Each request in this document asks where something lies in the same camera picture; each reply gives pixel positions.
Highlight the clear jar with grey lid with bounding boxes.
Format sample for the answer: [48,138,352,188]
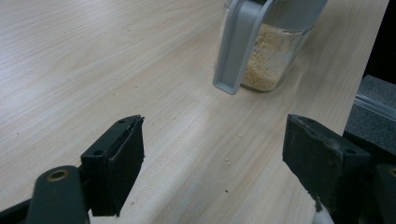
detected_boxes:
[212,0,330,96]

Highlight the metal floor rail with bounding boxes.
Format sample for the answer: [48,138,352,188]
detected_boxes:
[354,92,396,121]

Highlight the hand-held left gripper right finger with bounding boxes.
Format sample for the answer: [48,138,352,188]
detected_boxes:
[282,113,372,219]

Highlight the clear jar of grains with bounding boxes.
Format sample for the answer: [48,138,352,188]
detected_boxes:
[241,22,307,92]

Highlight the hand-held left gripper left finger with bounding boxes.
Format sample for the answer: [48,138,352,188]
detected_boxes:
[79,115,146,217]

